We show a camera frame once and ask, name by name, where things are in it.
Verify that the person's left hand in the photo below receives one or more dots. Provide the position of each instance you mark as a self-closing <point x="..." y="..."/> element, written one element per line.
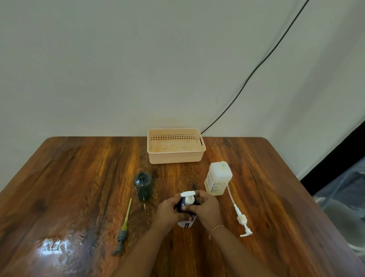
<point x="166" y="214"/>

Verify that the person's left forearm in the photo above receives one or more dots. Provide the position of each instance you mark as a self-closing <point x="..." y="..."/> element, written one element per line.
<point x="135" y="254"/>

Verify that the person's left thumb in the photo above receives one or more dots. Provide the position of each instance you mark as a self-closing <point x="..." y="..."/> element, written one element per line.
<point x="180" y="214"/>

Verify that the person's right thumb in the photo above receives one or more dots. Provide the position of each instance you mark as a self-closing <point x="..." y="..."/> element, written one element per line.
<point x="191" y="208"/>

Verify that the white pump dispenser with tube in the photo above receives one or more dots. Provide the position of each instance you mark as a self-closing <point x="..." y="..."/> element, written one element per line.
<point x="241" y="214"/>

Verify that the grey pump with yellow tube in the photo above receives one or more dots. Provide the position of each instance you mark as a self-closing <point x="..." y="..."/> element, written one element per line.
<point x="123" y="231"/>

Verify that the person's right hand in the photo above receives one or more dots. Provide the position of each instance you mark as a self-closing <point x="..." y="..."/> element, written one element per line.
<point x="209" y="210"/>

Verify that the pale yellow liquid bottle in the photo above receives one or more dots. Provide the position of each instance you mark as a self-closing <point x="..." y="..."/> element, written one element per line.
<point x="217" y="179"/>

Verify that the dark blue pump bottle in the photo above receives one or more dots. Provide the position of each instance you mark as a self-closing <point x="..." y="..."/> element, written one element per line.
<point x="186" y="209"/>

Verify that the dark grey open bottle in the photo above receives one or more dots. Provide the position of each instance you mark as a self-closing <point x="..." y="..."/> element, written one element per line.
<point x="143" y="185"/>

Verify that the beige plastic basket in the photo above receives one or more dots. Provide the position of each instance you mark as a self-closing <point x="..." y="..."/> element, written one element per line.
<point x="175" y="145"/>

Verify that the person's right forearm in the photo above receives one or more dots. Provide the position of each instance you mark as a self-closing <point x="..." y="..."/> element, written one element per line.
<point x="239" y="254"/>

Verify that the clear plastic sheet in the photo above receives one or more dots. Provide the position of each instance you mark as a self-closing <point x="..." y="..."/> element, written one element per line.
<point x="340" y="211"/>

